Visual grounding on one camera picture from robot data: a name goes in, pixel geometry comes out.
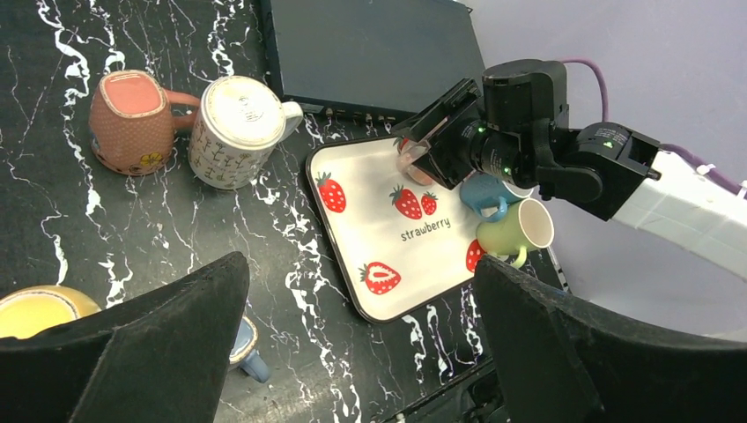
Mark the dark flat metal box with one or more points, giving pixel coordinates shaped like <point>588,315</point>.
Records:
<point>386,60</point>

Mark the pink mug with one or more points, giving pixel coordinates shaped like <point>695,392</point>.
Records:
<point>408,152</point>

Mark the yellow mug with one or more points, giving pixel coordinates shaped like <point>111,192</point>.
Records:
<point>29,311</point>

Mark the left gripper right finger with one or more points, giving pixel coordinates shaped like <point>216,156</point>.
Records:
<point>560,358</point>

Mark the strawberry print white tray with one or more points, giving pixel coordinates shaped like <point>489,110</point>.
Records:
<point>399,245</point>

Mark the brown mug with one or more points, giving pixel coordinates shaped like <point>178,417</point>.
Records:
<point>132,124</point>

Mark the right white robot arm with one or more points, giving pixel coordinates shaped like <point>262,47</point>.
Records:
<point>513,125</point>

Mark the small grey blue mug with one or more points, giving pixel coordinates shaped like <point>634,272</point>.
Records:
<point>245,355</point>

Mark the white floral mug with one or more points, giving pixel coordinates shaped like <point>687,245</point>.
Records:
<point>240,122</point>

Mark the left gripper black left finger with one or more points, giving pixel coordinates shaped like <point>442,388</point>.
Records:
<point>160,357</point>

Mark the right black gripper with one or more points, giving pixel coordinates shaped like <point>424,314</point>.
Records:
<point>462,133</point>

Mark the teal blue mug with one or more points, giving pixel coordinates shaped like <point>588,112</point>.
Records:
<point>489,197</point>

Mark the light green mug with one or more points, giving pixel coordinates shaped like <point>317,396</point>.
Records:
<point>527,227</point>

